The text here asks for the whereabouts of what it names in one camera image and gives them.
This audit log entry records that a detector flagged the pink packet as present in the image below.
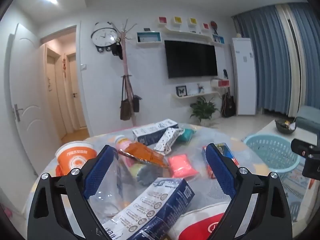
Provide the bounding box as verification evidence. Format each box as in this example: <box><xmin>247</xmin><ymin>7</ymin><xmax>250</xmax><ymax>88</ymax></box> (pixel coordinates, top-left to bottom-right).
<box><xmin>167</xmin><ymin>154</ymin><xmax>199</xmax><ymax>179</ymax></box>

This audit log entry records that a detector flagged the clear plastic bottle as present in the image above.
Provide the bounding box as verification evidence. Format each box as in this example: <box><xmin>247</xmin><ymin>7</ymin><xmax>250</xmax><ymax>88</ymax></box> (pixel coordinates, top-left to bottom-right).
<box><xmin>88</xmin><ymin>152</ymin><xmax>141</xmax><ymax>219</ymax></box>

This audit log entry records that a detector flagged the white spotted snack packet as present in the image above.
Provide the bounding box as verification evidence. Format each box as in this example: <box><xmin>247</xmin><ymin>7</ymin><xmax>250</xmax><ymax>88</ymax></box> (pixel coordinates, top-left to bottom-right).
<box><xmin>154</xmin><ymin>127</ymin><xmax>185</xmax><ymax>156</ymax></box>

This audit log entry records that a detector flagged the red and white tissue box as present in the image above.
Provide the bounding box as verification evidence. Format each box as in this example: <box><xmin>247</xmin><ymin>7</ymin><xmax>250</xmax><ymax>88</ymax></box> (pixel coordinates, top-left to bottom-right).
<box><xmin>210</xmin><ymin>79</ymin><xmax>230</xmax><ymax>88</ymax></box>

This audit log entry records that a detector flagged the black acoustic guitar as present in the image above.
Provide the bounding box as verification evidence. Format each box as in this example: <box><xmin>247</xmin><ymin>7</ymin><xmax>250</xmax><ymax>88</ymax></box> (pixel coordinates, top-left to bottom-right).
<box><xmin>221</xmin><ymin>86</ymin><xmax>236</xmax><ymax>118</ymax></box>

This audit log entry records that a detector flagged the panda wall clock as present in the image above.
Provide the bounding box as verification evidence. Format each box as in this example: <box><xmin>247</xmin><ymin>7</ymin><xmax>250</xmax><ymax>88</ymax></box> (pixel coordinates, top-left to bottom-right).
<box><xmin>91</xmin><ymin>21</ymin><xmax>118</xmax><ymax>53</ymax></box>

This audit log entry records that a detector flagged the brown hanging bag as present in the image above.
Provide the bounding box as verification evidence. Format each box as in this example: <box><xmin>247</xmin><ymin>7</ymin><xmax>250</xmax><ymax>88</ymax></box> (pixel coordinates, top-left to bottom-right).
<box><xmin>120</xmin><ymin>76</ymin><xmax>133</xmax><ymax>121</ymax></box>

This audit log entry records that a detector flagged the red and white bag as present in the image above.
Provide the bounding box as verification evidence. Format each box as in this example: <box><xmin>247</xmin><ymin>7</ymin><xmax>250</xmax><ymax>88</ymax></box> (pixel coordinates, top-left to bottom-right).
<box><xmin>167</xmin><ymin>201</ymin><xmax>231</xmax><ymax>240</ymax></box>

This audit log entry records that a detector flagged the blue patterned rug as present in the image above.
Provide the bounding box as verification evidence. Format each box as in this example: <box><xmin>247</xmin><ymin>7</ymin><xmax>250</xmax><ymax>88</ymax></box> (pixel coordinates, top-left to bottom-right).
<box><xmin>280</xmin><ymin>159</ymin><xmax>316</xmax><ymax>223</ymax></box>

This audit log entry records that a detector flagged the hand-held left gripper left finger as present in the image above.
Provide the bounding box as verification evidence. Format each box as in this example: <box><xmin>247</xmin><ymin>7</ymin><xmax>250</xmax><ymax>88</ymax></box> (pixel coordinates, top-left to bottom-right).
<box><xmin>27</xmin><ymin>144</ymin><xmax>119</xmax><ymax>240</ymax></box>

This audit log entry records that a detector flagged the dark hanging hat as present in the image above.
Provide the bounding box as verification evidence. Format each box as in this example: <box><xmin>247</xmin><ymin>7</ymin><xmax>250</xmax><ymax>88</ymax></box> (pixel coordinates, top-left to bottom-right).
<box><xmin>111</xmin><ymin>42</ymin><xmax>124</xmax><ymax>60</ymax></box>

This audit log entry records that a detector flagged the potted green plant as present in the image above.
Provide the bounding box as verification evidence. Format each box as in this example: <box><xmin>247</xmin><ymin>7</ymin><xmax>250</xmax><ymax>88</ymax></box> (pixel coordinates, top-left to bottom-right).
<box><xmin>189</xmin><ymin>96</ymin><xmax>218</xmax><ymax>127</ymax></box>

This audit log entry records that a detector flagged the red hanging ornament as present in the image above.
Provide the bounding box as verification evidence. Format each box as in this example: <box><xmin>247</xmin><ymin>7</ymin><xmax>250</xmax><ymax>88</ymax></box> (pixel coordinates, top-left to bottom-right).
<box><xmin>62</xmin><ymin>53</ymin><xmax>68</xmax><ymax>80</ymax></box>

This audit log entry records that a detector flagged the light blue plastic basket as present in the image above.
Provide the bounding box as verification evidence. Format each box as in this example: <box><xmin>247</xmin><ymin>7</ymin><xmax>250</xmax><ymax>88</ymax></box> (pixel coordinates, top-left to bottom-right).
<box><xmin>244</xmin><ymin>134</ymin><xmax>302</xmax><ymax>176</ymax></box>

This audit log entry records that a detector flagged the curved white wall shelf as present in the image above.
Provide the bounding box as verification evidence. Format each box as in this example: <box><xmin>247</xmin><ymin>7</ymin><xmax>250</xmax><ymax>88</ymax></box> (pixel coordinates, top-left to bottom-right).
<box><xmin>171</xmin><ymin>91</ymin><xmax>221</xmax><ymax>101</ymax></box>

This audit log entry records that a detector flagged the light blue sofa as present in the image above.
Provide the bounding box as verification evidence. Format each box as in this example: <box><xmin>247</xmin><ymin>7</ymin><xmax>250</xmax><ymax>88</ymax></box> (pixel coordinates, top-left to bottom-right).
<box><xmin>294</xmin><ymin>106</ymin><xmax>320</xmax><ymax>131</ymax></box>

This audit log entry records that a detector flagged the pink bottle with white cap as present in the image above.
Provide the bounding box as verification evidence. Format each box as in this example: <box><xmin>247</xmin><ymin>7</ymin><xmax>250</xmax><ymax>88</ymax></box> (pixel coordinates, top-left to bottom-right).
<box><xmin>114</xmin><ymin>135</ymin><xmax>150</xmax><ymax>180</ymax></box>

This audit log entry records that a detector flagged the orange foil snack wrapper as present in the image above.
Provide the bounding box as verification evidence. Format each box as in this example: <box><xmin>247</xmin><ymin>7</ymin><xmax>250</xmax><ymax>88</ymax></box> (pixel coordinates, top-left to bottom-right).
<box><xmin>117</xmin><ymin>141</ymin><xmax>170</xmax><ymax>170</ymax></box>

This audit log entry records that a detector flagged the cream curtain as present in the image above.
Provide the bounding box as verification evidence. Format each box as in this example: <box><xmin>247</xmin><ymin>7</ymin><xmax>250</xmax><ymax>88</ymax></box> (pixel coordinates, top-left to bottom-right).
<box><xmin>275</xmin><ymin>4</ymin><xmax>308</xmax><ymax>117</ymax></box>

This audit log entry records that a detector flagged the dark green bowl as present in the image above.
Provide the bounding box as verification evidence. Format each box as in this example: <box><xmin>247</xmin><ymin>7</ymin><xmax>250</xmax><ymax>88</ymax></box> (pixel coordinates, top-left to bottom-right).
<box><xmin>275</xmin><ymin>119</ymin><xmax>297</xmax><ymax>133</ymax></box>

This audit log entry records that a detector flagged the teal packet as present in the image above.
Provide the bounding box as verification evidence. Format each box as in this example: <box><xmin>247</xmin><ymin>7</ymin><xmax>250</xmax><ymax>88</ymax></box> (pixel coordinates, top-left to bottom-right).
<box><xmin>177</xmin><ymin>128</ymin><xmax>197</xmax><ymax>142</ymax></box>

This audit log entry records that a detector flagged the orange paper cup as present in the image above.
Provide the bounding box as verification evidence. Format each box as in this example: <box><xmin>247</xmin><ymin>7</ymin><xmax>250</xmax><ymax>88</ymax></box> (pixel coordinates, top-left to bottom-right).
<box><xmin>55</xmin><ymin>141</ymin><xmax>98</xmax><ymax>177</ymax></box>

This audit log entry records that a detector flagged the pink coat rack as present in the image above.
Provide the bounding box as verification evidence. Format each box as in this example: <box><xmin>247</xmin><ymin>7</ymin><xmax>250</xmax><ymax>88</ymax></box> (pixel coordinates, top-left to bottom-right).
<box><xmin>110</xmin><ymin>19</ymin><xmax>141</xmax><ymax>127</ymax></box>

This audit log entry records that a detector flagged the white coffee table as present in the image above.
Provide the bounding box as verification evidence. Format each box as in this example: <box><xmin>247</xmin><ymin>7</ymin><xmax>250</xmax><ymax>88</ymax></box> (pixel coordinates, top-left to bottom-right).
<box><xmin>241</xmin><ymin>119</ymin><xmax>318</xmax><ymax>152</ymax></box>

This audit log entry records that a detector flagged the navy and white milk carton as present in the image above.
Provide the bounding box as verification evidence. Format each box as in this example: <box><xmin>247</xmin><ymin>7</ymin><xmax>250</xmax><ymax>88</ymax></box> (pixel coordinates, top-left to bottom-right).
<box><xmin>101</xmin><ymin>177</ymin><xmax>195</xmax><ymax>240</ymax></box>
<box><xmin>132</xmin><ymin>119</ymin><xmax>179</xmax><ymax>147</ymax></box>

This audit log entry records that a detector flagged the silver door handle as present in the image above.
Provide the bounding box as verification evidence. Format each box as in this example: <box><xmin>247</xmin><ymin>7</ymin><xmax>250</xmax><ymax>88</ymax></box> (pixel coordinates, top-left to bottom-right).
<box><xmin>13</xmin><ymin>104</ymin><xmax>24</xmax><ymax>122</ymax></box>

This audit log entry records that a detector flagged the long white wall shelf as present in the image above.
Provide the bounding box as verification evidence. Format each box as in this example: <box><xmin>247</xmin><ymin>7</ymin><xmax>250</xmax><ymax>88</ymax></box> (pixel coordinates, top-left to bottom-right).
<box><xmin>164</xmin><ymin>27</ymin><xmax>213</xmax><ymax>46</ymax></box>

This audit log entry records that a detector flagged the red and blue box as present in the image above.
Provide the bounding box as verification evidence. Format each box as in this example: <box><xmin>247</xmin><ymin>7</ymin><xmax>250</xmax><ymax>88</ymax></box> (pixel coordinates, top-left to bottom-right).
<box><xmin>202</xmin><ymin>143</ymin><xmax>241</xmax><ymax>179</ymax></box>

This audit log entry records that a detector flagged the black hanging bag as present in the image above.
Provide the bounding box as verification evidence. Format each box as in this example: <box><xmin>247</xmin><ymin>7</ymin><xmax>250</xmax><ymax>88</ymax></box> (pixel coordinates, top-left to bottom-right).
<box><xmin>132</xmin><ymin>94</ymin><xmax>143</xmax><ymax>113</ymax></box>

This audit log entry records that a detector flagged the hallway door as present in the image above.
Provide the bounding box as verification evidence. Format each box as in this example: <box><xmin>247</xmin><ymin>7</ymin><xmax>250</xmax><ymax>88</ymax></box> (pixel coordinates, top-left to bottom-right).
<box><xmin>67</xmin><ymin>52</ymin><xmax>87</xmax><ymax>128</ymax></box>

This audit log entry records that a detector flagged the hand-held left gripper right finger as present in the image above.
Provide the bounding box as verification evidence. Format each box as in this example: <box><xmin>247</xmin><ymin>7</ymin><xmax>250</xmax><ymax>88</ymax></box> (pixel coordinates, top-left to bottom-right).
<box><xmin>205</xmin><ymin>143</ymin><xmax>293</xmax><ymax>240</ymax></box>

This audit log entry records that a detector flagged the white room door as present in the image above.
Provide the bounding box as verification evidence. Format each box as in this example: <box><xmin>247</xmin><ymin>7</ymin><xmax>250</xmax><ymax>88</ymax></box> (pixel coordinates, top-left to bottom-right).
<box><xmin>9</xmin><ymin>24</ymin><xmax>50</xmax><ymax>178</ymax></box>

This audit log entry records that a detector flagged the patterned tablecloth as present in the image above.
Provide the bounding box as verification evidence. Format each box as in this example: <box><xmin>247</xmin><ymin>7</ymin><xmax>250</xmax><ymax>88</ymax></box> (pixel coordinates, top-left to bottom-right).
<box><xmin>31</xmin><ymin>122</ymin><xmax>278</xmax><ymax>240</ymax></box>

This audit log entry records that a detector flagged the wall-mounted black television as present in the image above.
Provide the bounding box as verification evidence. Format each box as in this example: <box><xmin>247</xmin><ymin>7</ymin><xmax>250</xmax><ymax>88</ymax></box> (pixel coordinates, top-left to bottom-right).
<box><xmin>164</xmin><ymin>40</ymin><xmax>219</xmax><ymax>79</ymax></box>

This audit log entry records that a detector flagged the white refrigerator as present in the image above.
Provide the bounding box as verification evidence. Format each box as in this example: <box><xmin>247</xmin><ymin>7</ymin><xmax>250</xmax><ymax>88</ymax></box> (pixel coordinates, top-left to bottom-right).
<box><xmin>230</xmin><ymin>37</ymin><xmax>257</xmax><ymax>116</ymax></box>

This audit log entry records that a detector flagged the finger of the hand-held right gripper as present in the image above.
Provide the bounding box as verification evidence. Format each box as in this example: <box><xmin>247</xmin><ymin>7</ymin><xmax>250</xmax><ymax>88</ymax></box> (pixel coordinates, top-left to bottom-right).
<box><xmin>291</xmin><ymin>138</ymin><xmax>320</xmax><ymax>159</ymax></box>

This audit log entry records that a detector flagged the wide blue box shelf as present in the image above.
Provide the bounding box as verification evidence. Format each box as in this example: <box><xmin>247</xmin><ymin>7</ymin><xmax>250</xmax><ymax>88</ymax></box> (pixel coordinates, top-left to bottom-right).
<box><xmin>136</xmin><ymin>31</ymin><xmax>162</xmax><ymax>46</ymax></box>

